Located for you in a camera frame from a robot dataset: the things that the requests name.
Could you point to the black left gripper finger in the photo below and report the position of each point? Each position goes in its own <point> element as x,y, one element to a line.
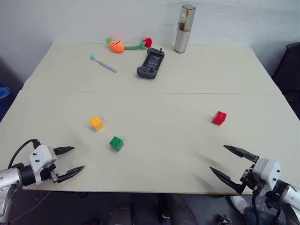
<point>70,173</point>
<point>64,149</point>

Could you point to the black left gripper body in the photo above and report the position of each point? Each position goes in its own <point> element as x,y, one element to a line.
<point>47,173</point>

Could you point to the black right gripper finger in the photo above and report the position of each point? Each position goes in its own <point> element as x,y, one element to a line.
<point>228,180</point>
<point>243,153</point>

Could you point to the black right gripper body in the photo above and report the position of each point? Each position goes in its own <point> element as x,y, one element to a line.
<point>252,181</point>

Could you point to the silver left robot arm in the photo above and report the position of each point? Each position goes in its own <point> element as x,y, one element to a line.
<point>10,177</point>

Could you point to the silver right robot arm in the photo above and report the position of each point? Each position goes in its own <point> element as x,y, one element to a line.
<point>289,193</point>

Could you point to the white shoe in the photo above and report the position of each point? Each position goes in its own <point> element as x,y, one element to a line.
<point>239,204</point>

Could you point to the yellow toy brick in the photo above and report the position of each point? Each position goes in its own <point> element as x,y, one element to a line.
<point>96,123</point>

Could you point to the red toy brick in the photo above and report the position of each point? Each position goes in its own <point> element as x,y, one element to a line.
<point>219,118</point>

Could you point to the green toy brick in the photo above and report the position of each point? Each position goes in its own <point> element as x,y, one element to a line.
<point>116,143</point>

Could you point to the blue round object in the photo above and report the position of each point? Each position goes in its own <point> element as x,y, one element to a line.
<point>4,92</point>

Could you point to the black chair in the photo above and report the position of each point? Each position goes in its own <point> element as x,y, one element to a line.
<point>288,72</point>

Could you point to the purple toothbrush with blue head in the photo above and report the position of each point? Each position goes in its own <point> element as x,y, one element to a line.
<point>104,63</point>

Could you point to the orange carrot plush toy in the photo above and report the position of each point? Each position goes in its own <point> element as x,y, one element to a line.
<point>116,45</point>

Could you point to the black handheld game controller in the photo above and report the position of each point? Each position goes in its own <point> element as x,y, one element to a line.
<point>151,63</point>

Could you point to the grey toothbrush travel case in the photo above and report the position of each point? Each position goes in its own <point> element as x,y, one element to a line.
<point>182,39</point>

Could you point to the green-stemmed red plush flower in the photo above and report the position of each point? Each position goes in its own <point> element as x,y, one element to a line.
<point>147,42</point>

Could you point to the small toothpaste tube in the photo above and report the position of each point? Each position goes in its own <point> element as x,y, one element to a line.
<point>181,22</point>

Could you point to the orange toothbrush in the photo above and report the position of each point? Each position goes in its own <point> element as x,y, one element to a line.
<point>186,20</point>

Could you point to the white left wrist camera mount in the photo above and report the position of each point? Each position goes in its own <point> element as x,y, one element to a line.
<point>41,155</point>

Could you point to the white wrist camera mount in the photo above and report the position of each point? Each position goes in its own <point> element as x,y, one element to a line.
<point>41,155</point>
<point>268,170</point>

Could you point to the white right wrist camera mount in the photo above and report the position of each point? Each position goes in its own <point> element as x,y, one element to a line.
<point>268,170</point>

